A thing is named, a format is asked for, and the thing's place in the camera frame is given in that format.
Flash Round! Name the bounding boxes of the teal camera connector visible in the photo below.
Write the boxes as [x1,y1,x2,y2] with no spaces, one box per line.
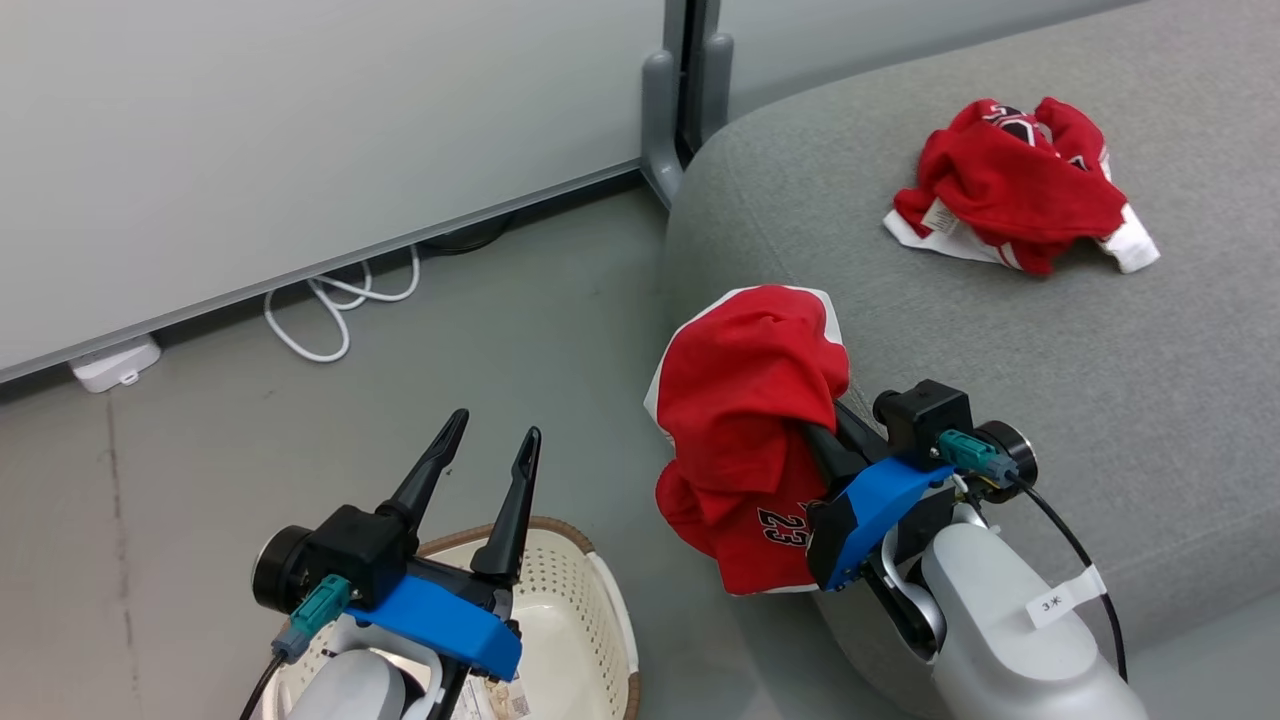
[937,429,1020,488]
[271,574,354,664]

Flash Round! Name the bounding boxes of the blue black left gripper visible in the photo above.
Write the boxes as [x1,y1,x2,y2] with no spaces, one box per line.
[251,407,544,720]

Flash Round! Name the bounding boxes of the teal right camera connector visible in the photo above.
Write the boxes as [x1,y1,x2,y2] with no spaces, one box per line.
[937,429,1020,488]

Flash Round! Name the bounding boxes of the cream perforated laundry basket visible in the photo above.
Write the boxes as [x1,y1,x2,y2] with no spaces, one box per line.
[264,516,642,720]

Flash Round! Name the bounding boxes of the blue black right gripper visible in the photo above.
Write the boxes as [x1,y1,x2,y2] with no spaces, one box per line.
[800,400,1040,593]

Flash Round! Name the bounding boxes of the white right cable tag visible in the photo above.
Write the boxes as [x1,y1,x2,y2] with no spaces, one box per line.
[1026,564,1109,630]

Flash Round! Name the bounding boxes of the white floor cable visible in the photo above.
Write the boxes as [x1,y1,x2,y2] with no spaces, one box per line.
[262,242,424,364]

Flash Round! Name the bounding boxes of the narrow white partition panel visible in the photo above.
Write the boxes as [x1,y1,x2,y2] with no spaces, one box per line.
[714,0,1151,123]

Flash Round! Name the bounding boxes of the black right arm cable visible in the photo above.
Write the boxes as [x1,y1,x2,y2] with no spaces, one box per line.
[1010,474,1130,683]

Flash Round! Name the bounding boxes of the red shorts with white trim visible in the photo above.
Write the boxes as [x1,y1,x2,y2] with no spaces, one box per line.
[882,96,1162,277]

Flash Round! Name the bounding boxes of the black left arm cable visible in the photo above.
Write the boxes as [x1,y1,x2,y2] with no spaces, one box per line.
[238,650,291,720]

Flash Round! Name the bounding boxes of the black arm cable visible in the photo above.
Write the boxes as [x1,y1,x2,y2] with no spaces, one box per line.
[238,650,291,720]
[1010,474,1130,683]

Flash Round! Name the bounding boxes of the teal left camera connector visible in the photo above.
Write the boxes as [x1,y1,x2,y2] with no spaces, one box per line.
[271,574,354,664]

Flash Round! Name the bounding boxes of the red jersey number 23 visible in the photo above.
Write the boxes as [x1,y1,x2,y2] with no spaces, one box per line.
[644,284,852,599]

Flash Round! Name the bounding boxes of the wide white partition panel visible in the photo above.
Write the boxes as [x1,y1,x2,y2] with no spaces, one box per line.
[0,0,691,387]

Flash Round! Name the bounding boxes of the grey upright partition foot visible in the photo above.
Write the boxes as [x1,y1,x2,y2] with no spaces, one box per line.
[699,32,735,143]
[639,49,687,212]

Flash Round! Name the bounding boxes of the white floor power box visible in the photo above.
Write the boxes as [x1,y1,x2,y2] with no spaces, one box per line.
[69,334,164,395]

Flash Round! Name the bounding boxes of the grey fabric sofa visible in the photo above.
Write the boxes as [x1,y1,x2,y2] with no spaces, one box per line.
[654,0,1280,720]

